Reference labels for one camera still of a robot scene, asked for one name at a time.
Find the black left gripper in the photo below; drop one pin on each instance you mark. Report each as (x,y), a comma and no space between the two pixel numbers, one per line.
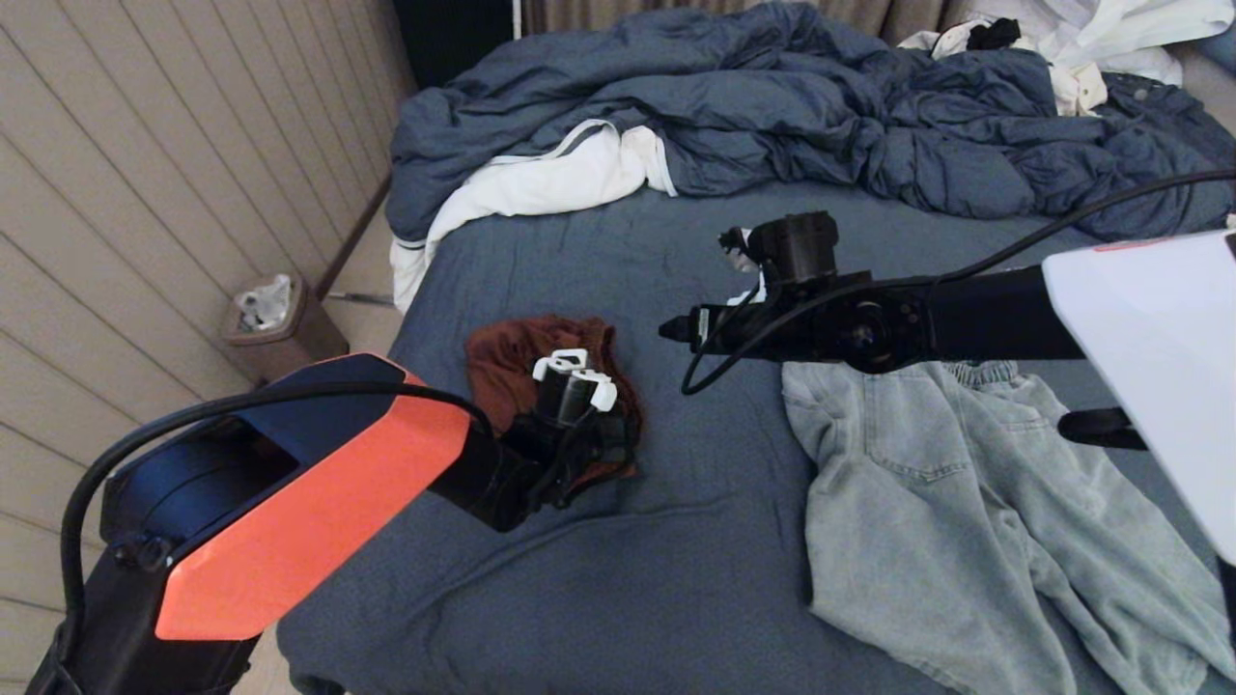
(579,454)

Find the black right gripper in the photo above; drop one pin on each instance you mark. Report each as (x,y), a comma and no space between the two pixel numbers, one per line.
(763,328)

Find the light blue denim shorts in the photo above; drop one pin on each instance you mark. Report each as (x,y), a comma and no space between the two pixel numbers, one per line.
(966,521)

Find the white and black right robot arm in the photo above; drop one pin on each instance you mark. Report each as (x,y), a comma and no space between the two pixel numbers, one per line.
(1110,328)

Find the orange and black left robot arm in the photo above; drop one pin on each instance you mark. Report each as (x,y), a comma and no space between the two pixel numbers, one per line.
(290,502)

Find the bed with blue sheet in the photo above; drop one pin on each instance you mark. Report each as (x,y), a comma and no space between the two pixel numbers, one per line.
(676,579)

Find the dark blue crumpled duvet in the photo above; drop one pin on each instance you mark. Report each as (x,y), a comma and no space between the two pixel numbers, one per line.
(772,101)

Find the thin metal rod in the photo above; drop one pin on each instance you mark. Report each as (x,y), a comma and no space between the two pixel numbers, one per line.
(362,299)

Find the brown trash bin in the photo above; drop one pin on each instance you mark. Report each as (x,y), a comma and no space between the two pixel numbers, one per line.
(290,343)

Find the beige curtain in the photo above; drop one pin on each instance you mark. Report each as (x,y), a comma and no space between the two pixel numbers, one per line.
(579,12)

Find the dark cabinet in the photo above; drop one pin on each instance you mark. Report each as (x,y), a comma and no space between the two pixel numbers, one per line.
(449,39)

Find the small black garment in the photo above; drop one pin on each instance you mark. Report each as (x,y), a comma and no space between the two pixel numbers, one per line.
(993,35)

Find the white crumpled clothing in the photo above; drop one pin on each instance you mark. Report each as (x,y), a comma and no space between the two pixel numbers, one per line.
(1101,29)

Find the dark blue denim garment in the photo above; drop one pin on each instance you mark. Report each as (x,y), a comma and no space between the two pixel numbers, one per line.
(1164,101)

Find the blue pillow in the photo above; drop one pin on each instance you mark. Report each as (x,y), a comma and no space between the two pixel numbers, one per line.
(1221,46)

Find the black and white left wrist camera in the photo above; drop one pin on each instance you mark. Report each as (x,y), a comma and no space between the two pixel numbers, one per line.
(570,386)

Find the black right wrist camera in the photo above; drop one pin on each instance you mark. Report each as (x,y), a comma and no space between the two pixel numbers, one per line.
(797,246)

